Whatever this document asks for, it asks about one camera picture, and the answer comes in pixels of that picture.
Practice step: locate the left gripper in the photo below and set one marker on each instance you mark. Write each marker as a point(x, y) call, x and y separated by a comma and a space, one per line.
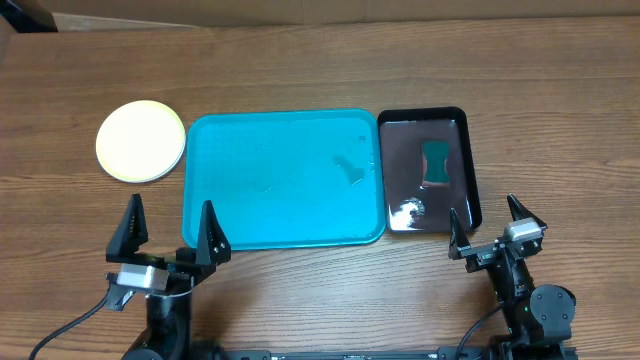
point(185, 267)

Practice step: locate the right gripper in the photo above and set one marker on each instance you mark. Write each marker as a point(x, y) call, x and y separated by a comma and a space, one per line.
point(482, 254)

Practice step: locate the green scrubbing sponge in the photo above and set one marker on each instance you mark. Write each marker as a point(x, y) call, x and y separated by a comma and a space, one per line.
point(435, 157)

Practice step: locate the yellow plate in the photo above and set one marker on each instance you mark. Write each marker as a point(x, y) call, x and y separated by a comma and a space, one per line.
point(139, 139)

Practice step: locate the light blue plate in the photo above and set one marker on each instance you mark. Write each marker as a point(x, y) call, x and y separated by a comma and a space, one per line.
point(164, 173)

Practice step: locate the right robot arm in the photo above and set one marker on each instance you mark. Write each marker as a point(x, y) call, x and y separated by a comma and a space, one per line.
point(538, 318)

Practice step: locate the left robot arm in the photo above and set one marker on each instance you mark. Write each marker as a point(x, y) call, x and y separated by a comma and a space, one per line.
point(168, 332)

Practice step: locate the black water tray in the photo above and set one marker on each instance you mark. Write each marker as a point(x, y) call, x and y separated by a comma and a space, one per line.
point(411, 207)

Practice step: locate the teal plastic tray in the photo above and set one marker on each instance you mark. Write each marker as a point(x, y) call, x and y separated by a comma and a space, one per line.
point(292, 179)

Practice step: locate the dark object top-left corner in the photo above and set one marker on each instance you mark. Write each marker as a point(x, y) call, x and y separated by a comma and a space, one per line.
point(27, 16)

